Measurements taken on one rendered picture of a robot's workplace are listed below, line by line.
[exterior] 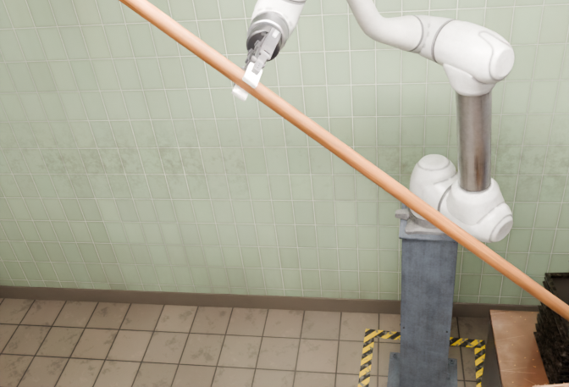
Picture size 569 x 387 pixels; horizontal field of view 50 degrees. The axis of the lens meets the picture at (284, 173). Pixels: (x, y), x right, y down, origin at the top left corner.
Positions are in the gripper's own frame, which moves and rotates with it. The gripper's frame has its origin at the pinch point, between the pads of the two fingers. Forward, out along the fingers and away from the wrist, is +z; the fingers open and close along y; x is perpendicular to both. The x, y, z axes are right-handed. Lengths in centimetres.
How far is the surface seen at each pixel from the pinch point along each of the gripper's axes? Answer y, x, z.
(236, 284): 171, -78, -118
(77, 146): 147, 29, -118
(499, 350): 59, -143, -51
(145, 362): 212, -58, -77
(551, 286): 25, -131, -52
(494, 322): 59, -143, -65
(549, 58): -17, -99, -119
